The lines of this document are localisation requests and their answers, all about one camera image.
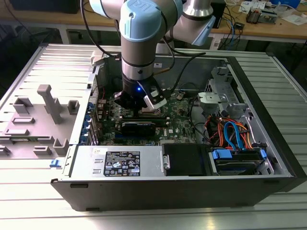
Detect multicolour power wire bundle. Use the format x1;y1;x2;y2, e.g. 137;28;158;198
205;114;227;146

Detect black drive bay box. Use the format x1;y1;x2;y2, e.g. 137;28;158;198
162;143;212;177

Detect silver metal drive cage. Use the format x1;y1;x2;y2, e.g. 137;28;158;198
196;66;250;115

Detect black computer tower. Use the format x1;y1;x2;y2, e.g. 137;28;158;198
211;0;226;29

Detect black graphics card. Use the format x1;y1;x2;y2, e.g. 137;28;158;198
119;121;156;138

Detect grey parts rack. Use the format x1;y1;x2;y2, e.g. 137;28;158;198
0;83;81;160

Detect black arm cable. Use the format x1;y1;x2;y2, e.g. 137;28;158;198
80;0;120;59

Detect wooden workbench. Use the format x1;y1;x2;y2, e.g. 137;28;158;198
211;0;307;44
0;0;122;45

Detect hanging blue cable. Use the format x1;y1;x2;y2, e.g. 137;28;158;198
226;19;238;50

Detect orange disk wire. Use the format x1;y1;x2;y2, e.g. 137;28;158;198
230;121;254;150

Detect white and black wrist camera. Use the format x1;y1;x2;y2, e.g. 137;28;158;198
143;90;168;113

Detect thick black wire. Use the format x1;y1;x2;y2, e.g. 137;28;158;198
189;97;212;146

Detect hard disk in blue carrier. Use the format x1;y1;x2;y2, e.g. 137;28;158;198
211;148;268;175

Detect white printed papers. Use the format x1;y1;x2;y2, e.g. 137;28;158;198
239;0;266;12

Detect black camera cable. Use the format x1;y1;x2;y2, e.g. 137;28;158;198
164;52;207;95

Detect CPU socket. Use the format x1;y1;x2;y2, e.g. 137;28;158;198
136;105;166;118

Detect black looped wire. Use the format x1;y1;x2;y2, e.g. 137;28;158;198
179;82;200;97

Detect green motherboard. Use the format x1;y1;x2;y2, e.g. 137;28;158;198
95;89;207;147

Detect copper wound transformer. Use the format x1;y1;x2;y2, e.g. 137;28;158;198
247;6;261;24

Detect blue disk wire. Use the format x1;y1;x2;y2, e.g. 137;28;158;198
224;121;245;151

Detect white paper sheet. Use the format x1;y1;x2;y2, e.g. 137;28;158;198
281;14;307;26

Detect black open PC case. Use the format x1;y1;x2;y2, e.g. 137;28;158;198
50;49;307;213

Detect large black box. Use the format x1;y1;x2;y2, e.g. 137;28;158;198
9;0;81;14

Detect small electronic device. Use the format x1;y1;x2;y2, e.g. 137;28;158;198
260;11;279;24

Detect silver power supply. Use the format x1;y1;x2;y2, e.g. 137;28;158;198
62;145;166;178

